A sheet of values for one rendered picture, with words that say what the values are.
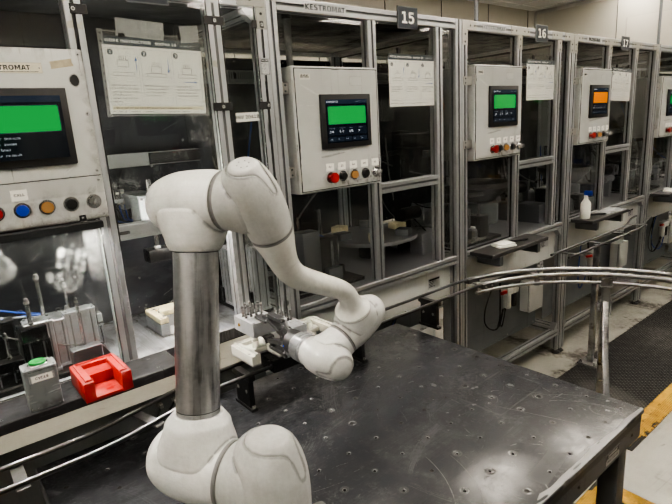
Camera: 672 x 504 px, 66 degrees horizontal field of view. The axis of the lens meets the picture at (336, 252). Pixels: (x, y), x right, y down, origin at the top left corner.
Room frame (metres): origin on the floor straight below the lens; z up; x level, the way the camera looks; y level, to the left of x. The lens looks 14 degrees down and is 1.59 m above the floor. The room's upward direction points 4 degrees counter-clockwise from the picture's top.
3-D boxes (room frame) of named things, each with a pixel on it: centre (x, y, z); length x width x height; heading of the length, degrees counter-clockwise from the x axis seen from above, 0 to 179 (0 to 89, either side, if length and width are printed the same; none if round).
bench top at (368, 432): (1.37, -0.01, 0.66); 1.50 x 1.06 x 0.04; 129
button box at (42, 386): (1.27, 0.81, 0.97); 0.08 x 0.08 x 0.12; 39
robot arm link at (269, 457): (0.99, 0.18, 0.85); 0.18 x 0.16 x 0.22; 67
